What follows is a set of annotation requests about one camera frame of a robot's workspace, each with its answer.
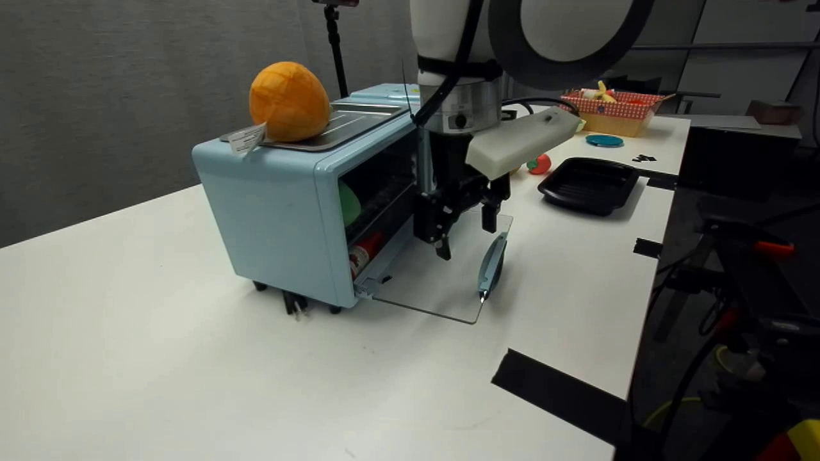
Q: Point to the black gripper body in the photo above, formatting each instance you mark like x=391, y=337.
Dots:
x=445, y=187

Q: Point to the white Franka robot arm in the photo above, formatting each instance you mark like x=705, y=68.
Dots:
x=432, y=33

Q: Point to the light blue toy oven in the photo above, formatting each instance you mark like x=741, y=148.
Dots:
x=273, y=212

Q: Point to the red toy strawberry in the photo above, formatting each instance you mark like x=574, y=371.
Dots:
x=540, y=164

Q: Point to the red toy food piece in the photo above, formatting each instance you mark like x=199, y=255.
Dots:
x=361, y=248

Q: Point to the green toy vegetable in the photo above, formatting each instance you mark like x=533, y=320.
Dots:
x=350, y=206

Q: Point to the black ridged plastic tray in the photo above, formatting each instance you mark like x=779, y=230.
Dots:
x=589, y=182

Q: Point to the blue plate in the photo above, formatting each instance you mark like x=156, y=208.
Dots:
x=606, y=138

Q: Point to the red checked basket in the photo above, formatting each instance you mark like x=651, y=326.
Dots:
x=615, y=116

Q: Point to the small black clip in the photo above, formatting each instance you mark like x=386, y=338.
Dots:
x=643, y=156

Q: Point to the black tripod pole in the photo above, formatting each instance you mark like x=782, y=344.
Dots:
x=337, y=51

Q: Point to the orange toy fruit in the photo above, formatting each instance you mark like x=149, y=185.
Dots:
x=288, y=100

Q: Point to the large black tape strip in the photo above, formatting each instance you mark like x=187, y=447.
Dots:
x=565, y=394

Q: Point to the black box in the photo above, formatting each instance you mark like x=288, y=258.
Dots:
x=738, y=161

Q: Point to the brown cardboard box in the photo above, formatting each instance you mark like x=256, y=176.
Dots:
x=775, y=112

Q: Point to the yellow red tool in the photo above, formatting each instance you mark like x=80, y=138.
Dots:
x=798, y=440

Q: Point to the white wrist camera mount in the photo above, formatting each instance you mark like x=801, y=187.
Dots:
x=522, y=143

